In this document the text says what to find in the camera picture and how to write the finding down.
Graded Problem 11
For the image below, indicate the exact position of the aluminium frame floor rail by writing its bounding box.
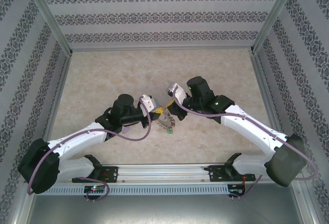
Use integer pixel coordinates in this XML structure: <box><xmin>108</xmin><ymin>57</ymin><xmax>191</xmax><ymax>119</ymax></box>
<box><xmin>250</xmin><ymin>50</ymin><xmax>287</xmax><ymax>139</ymax></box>
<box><xmin>70</xmin><ymin>46</ymin><xmax>254</xmax><ymax>53</ymax></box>
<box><xmin>42</xmin><ymin>53</ymin><xmax>74</xmax><ymax>142</ymax></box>

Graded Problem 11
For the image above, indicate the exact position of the aluminium frame post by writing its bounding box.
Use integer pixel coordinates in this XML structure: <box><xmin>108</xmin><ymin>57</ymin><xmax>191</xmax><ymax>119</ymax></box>
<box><xmin>249</xmin><ymin>0</ymin><xmax>301</xmax><ymax>55</ymax></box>
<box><xmin>20</xmin><ymin>0</ymin><xmax>74</xmax><ymax>57</ymax></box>

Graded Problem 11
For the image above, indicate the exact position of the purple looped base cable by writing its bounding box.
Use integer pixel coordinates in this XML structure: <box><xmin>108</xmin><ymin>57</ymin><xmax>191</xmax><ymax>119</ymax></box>
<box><xmin>77</xmin><ymin>176</ymin><xmax>111</xmax><ymax>203</ymax></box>

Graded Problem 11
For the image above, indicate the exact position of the slotted grey cable duct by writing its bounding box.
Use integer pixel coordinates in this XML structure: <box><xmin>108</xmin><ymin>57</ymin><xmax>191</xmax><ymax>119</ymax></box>
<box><xmin>48</xmin><ymin>184</ymin><xmax>230</xmax><ymax>196</ymax></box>

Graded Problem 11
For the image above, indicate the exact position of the metal disc keyring organizer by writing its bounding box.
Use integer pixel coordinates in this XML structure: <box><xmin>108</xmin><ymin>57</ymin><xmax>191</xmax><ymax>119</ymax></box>
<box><xmin>157</xmin><ymin>112</ymin><xmax>178</xmax><ymax>132</ymax></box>

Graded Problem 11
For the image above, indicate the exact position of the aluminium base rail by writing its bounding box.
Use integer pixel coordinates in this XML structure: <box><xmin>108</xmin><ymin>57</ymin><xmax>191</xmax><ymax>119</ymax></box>
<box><xmin>102</xmin><ymin>165</ymin><xmax>214</xmax><ymax>183</ymax></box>

